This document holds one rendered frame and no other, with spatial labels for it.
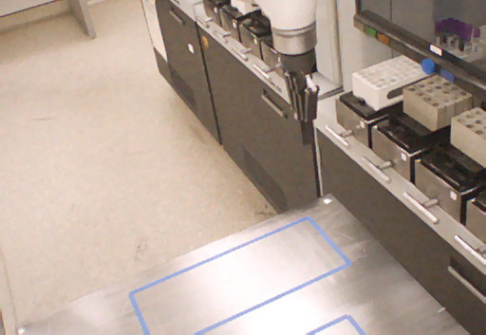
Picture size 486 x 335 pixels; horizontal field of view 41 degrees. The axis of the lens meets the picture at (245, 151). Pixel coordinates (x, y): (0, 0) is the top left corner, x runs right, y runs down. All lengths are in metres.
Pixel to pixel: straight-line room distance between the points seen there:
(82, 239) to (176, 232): 0.37
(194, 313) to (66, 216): 1.74
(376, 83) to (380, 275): 0.55
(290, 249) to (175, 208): 1.51
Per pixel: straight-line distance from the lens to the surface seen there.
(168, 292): 1.10
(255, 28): 1.92
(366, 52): 1.56
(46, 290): 2.46
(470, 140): 1.30
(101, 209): 2.72
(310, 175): 1.87
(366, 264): 1.09
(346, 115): 1.52
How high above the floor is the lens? 1.59
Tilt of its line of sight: 34 degrees down
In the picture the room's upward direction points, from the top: 10 degrees counter-clockwise
